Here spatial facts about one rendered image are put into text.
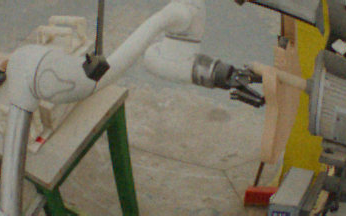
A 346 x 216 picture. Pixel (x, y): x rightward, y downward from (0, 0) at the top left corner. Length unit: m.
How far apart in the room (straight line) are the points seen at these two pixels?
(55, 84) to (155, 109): 2.36
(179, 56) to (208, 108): 1.84
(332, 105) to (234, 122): 2.18
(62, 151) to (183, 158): 1.54
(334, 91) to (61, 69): 0.70
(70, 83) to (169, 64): 0.54
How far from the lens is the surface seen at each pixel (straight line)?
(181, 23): 1.98
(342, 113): 1.62
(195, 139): 3.66
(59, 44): 2.31
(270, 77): 1.73
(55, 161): 2.03
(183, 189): 3.35
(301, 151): 3.02
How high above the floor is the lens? 2.18
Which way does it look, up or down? 34 degrees down
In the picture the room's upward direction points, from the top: 2 degrees counter-clockwise
